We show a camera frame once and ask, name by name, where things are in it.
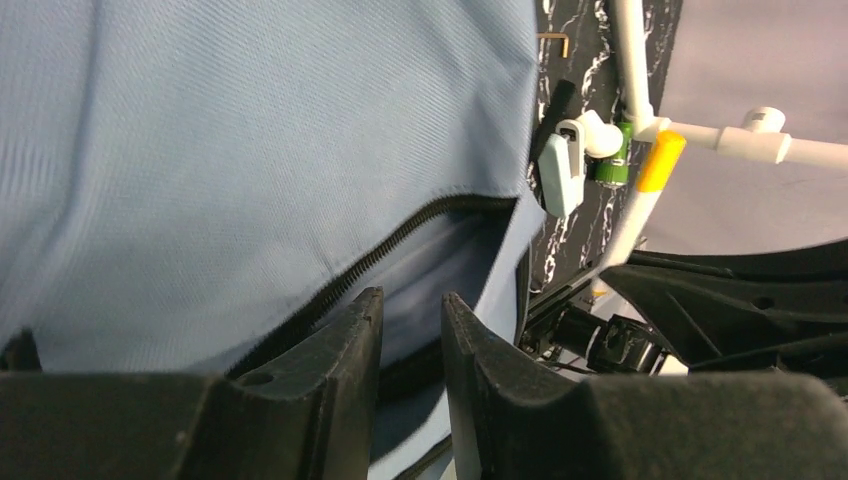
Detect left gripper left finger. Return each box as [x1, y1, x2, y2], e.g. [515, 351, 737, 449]
[1, 288, 383, 479]

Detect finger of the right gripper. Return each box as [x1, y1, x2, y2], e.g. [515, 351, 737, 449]
[600, 240, 847, 398]

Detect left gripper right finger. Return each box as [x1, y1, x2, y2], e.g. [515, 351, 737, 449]
[441, 293, 847, 479]

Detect blue student backpack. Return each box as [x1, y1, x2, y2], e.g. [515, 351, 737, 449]
[1, 1, 542, 479]

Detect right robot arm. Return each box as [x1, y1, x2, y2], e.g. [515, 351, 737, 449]
[518, 240, 847, 396]

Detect green white pipe fitting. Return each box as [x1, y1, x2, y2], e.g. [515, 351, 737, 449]
[577, 110, 633, 189]

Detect small brown stick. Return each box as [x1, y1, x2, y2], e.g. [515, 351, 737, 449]
[536, 32, 570, 59]

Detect white pvc pipe frame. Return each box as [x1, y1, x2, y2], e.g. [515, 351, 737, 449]
[612, 1, 847, 169]

